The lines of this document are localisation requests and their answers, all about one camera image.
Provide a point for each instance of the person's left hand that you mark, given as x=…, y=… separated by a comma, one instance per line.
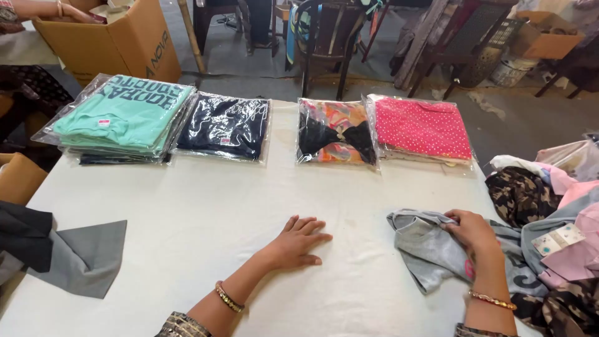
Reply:
x=292, y=248

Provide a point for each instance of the person's right hand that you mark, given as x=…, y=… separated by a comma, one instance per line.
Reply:
x=475, y=236

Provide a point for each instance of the person's right fingers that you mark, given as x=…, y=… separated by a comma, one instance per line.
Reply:
x=453, y=222

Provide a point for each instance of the grey printed t-shirt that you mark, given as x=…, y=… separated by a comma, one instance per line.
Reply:
x=426, y=252

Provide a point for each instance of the thin gold bangle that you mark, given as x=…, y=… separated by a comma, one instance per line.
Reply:
x=493, y=300

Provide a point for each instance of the bagged pink dotted garment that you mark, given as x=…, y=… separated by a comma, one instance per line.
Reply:
x=421, y=126

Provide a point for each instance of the heap of loose clothes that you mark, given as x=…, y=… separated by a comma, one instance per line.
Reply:
x=561, y=234

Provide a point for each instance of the person's patterned right sleeve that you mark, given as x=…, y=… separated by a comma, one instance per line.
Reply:
x=482, y=331

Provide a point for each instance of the person's patterned sleeve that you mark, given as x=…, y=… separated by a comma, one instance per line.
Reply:
x=482, y=331
x=182, y=326

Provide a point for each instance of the bagged colourful garment black bow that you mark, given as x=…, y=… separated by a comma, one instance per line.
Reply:
x=334, y=133

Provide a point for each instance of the white plastic bucket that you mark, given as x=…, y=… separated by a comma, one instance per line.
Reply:
x=512, y=71

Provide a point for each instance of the dark chair with mesh basket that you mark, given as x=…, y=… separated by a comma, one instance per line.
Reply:
x=468, y=42

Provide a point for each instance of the small open cardboard box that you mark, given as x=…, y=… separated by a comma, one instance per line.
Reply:
x=547, y=40

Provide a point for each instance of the dark wooden chair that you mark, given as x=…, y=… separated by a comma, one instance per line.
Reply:
x=330, y=37

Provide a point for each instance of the gold bangle with dark beads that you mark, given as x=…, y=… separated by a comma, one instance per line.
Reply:
x=228, y=298

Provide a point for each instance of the bagged navy shirt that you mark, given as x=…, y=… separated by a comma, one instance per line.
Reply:
x=224, y=126

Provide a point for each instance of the person's patterned left sleeve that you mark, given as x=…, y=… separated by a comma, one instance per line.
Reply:
x=182, y=326

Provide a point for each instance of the wooden pole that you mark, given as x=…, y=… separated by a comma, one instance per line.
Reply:
x=192, y=35

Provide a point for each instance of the stack of bagged mint shirts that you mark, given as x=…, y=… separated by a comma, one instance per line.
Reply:
x=117, y=117

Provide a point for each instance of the grey cloth piece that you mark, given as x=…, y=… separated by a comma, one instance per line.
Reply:
x=86, y=260

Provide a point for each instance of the large open cardboard box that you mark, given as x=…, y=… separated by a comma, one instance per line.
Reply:
x=121, y=42

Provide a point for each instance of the black cloth piece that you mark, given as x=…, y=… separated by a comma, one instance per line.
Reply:
x=23, y=236

